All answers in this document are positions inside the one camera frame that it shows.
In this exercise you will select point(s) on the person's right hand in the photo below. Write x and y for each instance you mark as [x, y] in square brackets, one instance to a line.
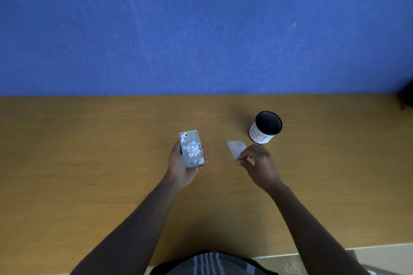
[261, 168]

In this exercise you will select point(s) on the person's left hand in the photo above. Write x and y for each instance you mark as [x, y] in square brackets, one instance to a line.
[177, 171]

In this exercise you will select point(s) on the grey hole punch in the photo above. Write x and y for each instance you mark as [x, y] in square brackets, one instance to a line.
[185, 158]

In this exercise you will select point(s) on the clear plastic punch tray cover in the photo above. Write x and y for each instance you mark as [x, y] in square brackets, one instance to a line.
[235, 148]

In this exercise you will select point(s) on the black cup with white label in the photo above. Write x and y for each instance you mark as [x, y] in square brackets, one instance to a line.
[266, 123]

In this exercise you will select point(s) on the person's left forearm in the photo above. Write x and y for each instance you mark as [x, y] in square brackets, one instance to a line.
[135, 229]

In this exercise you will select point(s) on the person's right forearm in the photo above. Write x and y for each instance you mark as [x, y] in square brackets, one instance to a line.
[313, 233]

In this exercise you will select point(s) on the grey striped shirt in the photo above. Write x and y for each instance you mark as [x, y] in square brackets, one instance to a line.
[209, 265]

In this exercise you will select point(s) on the dark object at table edge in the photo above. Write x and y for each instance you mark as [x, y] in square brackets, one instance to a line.
[408, 96]

